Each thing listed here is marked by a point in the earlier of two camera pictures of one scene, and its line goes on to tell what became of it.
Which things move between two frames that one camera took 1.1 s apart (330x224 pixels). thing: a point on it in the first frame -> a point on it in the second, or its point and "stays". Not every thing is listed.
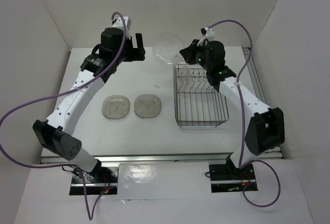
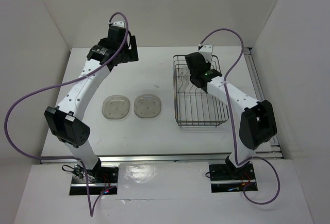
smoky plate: [115, 107] stays
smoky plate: [147, 106] stays
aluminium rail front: [143, 159] stays
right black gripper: [187, 53] -> [208, 64]
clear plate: [169, 47] -> [186, 74]
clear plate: [186, 74] stays
